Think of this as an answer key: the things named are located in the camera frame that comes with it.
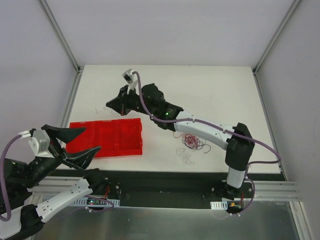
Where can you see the left white cable duct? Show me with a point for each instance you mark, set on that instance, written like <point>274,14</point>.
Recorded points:
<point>92,202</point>

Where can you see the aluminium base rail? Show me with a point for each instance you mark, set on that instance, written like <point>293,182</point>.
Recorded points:
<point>278,191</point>

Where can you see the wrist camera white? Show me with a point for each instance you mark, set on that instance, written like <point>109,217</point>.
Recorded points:
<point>131,79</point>
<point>39,142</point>

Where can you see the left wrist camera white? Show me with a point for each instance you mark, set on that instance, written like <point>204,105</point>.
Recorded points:
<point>39,142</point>

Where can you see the right aluminium frame post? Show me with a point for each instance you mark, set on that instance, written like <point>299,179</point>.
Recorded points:
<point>277,34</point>

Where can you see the left aluminium frame post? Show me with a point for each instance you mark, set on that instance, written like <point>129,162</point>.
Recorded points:
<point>59,34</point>

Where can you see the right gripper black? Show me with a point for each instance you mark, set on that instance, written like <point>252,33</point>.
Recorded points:
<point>127,101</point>

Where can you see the white cable duct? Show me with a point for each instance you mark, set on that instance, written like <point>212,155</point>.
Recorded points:
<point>226,204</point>
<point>92,202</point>

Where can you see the red plastic tray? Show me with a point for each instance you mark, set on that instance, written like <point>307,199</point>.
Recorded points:
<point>117,137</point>

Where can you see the right white cable duct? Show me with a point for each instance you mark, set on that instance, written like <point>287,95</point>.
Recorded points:
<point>226,204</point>

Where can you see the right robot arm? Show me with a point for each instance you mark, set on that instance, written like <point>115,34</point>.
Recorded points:
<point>235,140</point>

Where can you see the aluminium frame post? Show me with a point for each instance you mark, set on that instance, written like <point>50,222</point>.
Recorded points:
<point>59,34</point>
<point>277,34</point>

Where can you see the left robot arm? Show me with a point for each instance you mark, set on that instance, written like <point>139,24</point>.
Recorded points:
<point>25,206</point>

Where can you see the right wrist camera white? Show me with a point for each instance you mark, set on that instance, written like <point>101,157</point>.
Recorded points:
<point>131,79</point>

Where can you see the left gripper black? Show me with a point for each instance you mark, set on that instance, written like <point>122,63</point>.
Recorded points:
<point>57,151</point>

